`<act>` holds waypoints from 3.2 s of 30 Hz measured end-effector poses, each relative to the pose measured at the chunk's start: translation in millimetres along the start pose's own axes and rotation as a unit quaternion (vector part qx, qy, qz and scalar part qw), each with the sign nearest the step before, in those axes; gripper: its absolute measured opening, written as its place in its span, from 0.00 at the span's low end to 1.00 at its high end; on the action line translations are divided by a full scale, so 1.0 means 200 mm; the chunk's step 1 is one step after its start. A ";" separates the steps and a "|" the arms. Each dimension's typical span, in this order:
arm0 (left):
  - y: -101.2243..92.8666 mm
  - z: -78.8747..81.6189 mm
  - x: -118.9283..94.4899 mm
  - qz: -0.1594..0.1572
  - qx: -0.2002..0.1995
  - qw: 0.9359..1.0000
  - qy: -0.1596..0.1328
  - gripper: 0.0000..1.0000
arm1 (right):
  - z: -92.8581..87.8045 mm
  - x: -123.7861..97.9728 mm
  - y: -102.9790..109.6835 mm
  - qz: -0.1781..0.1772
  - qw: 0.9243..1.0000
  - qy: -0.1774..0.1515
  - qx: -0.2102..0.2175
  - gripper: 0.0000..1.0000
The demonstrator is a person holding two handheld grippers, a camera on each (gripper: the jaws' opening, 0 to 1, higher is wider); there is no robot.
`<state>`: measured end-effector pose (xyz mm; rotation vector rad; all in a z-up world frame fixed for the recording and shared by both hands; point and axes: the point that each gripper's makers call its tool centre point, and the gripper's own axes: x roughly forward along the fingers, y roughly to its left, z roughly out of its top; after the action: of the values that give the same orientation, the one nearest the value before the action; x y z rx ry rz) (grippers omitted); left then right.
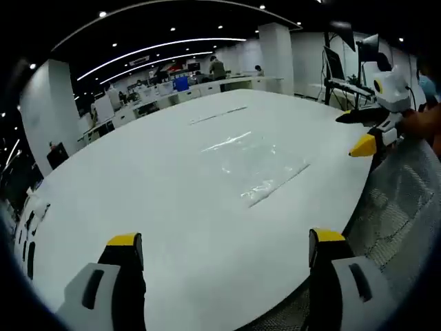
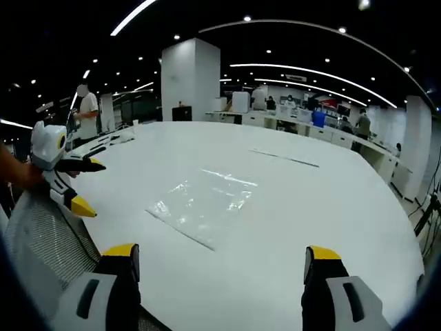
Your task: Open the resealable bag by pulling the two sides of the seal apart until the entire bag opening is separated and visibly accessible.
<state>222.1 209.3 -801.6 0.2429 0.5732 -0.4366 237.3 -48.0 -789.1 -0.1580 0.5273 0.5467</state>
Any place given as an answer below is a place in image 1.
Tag clear resealable bag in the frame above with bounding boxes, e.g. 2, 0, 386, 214
201, 130, 311, 209

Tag black stand with tray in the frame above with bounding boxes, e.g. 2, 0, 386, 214
322, 78, 377, 106

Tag black box-shaped object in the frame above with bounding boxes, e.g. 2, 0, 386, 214
46, 140, 69, 170

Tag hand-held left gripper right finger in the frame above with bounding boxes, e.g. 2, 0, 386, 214
307, 227, 407, 331

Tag grey lamp head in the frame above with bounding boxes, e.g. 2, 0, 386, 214
356, 33, 380, 63

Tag black monitor on stand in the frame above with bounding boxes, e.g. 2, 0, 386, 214
322, 46, 346, 81

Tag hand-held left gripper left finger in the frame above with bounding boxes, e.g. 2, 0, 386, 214
54, 232, 147, 331

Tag person's masked head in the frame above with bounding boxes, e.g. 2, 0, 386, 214
415, 54, 441, 104

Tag white crumpled plastic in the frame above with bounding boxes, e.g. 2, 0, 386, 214
33, 199, 52, 221

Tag grey mesh office chair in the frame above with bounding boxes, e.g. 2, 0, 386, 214
237, 136, 441, 331

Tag black light panel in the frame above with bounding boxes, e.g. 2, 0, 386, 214
328, 19, 356, 53

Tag white counter row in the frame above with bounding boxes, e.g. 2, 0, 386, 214
79, 74, 285, 141

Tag dark flat tools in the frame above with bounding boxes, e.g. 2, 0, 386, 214
15, 210, 37, 281

